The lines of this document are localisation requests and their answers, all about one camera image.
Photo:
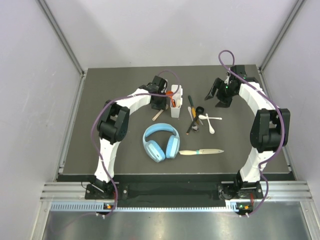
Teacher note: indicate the beige wooden spoon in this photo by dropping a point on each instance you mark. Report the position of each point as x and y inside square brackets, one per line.
[160, 112]

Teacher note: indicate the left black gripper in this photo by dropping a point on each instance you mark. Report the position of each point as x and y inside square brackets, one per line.
[161, 105]

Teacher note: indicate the white spoon vertical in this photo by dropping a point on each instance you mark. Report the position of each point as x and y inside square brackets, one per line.
[211, 129]

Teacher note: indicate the knife with beige handle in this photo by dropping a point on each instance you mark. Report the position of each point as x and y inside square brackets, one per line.
[200, 152]

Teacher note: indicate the orange plastic spoon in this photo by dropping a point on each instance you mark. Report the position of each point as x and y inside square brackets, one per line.
[170, 95]

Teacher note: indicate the white compartment utensil container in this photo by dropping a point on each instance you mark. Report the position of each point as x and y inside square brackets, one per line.
[175, 112]

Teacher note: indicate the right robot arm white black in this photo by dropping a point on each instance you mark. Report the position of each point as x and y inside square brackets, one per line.
[268, 134]

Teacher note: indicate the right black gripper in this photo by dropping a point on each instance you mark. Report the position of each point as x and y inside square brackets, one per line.
[224, 102]

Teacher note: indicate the white spoon horizontal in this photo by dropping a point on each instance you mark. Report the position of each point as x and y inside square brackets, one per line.
[205, 117]

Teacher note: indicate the aluminium frame rail front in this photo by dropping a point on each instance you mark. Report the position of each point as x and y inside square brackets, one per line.
[70, 197]

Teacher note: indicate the small white spoon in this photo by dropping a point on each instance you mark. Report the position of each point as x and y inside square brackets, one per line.
[178, 104]

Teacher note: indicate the blue over-ear headphones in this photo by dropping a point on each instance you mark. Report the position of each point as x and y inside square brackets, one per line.
[161, 141]

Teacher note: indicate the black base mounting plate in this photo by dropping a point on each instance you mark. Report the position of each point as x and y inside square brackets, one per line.
[167, 192]

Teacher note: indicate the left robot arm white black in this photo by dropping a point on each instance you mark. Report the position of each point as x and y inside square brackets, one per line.
[112, 126]

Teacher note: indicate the black ladle spoon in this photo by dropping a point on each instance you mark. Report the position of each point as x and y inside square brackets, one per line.
[199, 111]

